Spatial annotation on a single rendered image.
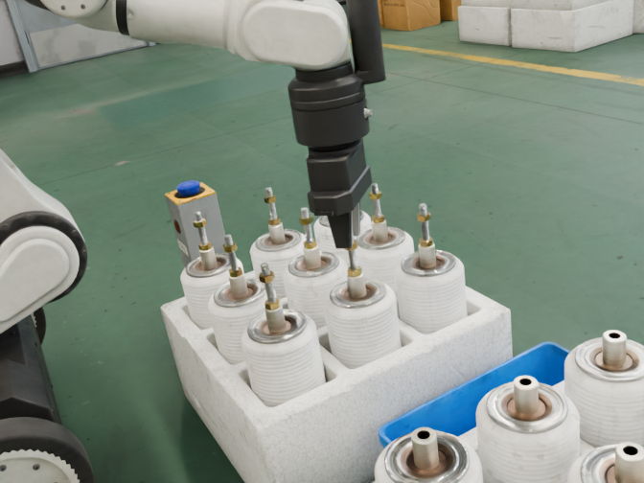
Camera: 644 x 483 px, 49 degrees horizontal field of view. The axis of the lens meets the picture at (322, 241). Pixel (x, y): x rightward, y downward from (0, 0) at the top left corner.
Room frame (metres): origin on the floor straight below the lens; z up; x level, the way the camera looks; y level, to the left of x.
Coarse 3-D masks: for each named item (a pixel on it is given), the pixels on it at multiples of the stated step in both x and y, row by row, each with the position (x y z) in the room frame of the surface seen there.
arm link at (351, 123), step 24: (312, 120) 0.77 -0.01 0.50; (336, 120) 0.77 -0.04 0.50; (360, 120) 0.78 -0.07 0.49; (312, 144) 0.77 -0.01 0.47; (336, 144) 0.76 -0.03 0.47; (360, 144) 0.80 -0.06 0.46; (312, 168) 0.77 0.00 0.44; (336, 168) 0.76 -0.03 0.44; (360, 168) 0.81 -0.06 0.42; (312, 192) 0.77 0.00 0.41; (336, 192) 0.76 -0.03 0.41; (360, 192) 0.79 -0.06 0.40
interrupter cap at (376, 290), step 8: (368, 280) 0.84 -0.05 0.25; (376, 280) 0.83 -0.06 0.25; (336, 288) 0.83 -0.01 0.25; (344, 288) 0.82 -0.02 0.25; (368, 288) 0.82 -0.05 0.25; (376, 288) 0.81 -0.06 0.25; (384, 288) 0.80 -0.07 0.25; (336, 296) 0.81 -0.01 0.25; (344, 296) 0.81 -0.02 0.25; (368, 296) 0.80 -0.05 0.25; (376, 296) 0.79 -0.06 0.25; (384, 296) 0.79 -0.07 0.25; (336, 304) 0.79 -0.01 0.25; (344, 304) 0.78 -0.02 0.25; (352, 304) 0.78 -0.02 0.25; (360, 304) 0.77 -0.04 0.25; (368, 304) 0.77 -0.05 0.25
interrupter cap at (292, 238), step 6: (264, 234) 1.05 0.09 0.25; (288, 234) 1.04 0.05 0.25; (294, 234) 1.03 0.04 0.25; (300, 234) 1.03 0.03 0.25; (258, 240) 1.03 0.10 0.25; (264, 240) 1.03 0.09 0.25; (270, 240) 1.03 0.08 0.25; (288, 240) 1.02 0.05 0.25; (294, 240) 1.01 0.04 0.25; (300, 240) 1.01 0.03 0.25; (258, 246) 1.00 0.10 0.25; (264, 246) 1.00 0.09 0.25; (270, 246) 1.00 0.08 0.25; (276, 246) 1.00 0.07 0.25; (282, 246) 0.99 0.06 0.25; (288, 246) 0.99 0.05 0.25
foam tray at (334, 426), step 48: (192, 336) 0.89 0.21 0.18; (432, 336) 0.79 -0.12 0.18; (480, 336) 0.80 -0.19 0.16; (192, 384) 0.93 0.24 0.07; (240, 384) 0.75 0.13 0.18; (336, 384) 0.72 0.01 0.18; (384, 384) 0.73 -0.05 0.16; (432, 384) 0.76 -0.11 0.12; (240, 432) 0.73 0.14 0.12; (288, 432) 0.67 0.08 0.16; (336, 432) 0.70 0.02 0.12; (288, 480) 0.67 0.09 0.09; (336, 480) 0.69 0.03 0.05
